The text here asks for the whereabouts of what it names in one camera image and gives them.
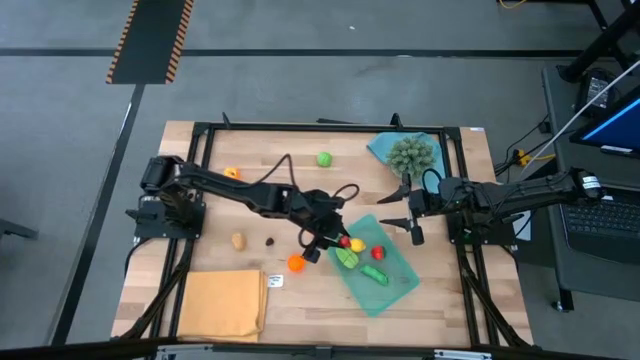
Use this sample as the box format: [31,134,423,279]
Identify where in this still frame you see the black power adapter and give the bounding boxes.
[574,68,621,119]

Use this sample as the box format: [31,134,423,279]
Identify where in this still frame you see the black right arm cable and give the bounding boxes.
[421,167,445,196]

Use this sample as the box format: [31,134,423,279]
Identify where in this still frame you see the spiky green artificial plant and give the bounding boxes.
[385,136,437,180]

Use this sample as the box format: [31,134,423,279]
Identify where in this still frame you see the black camera mount crossbar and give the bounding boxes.
[0,338,640,360]

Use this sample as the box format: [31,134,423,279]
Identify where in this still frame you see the dark furniture foot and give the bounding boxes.
[0,218,39,242]

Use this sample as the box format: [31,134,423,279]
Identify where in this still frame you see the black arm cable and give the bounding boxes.
[421,167,445,196]
[248,153,361,249]

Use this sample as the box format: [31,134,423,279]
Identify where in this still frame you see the silver metal bracket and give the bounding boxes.
[432,348,494,360]
[155,343,215,360]

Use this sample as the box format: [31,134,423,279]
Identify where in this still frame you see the white cable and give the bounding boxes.
[519,58,640,176]

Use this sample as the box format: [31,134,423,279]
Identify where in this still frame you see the yellow extension cable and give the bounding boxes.
[512,148,557,167]

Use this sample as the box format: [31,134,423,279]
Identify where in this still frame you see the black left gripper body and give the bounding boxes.
[307,209,351,249]

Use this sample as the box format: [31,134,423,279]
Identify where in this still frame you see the teal plastic cutting board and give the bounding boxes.
[321,215,421,319]

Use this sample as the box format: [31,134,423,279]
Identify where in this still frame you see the black mat with striped edges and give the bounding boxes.
[105,0,195,85]

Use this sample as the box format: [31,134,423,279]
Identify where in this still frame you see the black aluminium table frame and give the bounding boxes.
[110,112,535,351]

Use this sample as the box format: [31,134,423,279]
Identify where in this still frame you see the monitor with blue screen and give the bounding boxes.
[569,84,640,160]

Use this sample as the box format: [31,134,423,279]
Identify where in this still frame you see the black floor cables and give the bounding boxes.
[493,113,554,177]

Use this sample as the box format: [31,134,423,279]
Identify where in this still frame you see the dark grey equipment cart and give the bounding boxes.
[541,64,640,311]

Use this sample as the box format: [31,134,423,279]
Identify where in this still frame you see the green toy pea pod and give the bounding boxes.
[359,264,390,287]

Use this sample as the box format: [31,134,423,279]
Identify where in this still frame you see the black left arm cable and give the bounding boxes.
[248,153,361,249]

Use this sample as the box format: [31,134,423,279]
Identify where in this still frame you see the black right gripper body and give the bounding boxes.
[405,172,447,232]

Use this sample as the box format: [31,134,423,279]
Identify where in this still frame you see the black metal stand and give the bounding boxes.
[557,0,640,84]

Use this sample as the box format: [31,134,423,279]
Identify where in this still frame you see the folded orange cloth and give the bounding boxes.
[176,269,270,344]

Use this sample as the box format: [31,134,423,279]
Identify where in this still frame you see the black laptop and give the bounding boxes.
[557,187,640,266]

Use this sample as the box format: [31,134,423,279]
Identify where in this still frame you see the light green toy starfruit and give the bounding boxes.
[334,246,360,270]

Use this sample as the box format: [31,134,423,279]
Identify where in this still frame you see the blue cloth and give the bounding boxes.
[366,131,449,199]

